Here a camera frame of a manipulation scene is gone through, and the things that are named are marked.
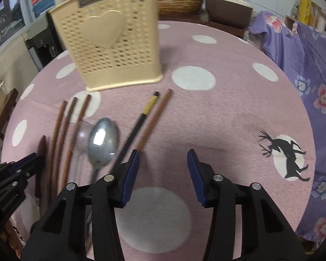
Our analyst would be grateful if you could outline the dark brown wooden chopstick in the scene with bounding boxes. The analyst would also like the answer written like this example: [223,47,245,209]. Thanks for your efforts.
[35,135,47,200]

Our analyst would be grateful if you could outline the black chopstick with yellow band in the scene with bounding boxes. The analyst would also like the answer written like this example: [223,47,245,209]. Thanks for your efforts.
[113,91,160,170]

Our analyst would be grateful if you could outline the purple floral cloth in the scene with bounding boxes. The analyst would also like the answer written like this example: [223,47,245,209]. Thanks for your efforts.
[247,11,326,251]

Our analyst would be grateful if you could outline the metal spoon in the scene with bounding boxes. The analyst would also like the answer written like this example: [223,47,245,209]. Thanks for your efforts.
[87,117,119,185]

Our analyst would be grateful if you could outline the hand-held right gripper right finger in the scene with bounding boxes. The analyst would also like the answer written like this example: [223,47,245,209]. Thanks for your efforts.
[186,149,307,261]

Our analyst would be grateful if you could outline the water dispenser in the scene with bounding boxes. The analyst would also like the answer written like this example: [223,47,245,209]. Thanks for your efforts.
[22,13,67,72]

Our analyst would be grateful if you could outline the pink polka dot tablecloth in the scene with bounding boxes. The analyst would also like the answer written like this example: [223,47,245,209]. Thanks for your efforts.
[1,20,317,261]

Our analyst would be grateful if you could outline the cream perforated utensil holder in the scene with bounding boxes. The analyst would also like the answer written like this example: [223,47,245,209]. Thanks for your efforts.
[48,0,164,92]

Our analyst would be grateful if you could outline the sliding glass window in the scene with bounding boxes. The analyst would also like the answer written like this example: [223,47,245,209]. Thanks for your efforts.
[0,0,28,53]

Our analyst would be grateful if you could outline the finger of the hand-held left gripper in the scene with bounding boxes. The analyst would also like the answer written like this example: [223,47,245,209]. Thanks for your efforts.
[0,156,46,231]
[0,153,38,181]

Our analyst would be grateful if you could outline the wooden stool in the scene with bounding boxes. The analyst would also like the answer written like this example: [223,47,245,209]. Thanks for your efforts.
[0,88,18,146]

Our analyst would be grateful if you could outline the brown and cream rice cooker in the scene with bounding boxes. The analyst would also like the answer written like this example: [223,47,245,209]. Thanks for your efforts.
[205,0,253,29]

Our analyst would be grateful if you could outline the clear plastic spoon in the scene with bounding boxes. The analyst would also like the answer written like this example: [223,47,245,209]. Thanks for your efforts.
[73,121,95,177]

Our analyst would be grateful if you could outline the wicker wash basin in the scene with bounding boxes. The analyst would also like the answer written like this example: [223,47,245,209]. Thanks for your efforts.
[156,0,204,13]

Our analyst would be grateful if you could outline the beige cloth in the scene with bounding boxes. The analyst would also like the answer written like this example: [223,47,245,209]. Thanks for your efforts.
[0,34,41,108]

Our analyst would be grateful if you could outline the wooden storage box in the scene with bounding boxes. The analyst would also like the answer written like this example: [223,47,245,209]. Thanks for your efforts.
[285,3,326,31]

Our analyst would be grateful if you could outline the yellow roll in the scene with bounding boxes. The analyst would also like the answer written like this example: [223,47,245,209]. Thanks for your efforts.
[299,0,313,25]

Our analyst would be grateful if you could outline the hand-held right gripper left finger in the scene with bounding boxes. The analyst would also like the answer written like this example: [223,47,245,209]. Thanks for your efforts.
[20,149,141,261]

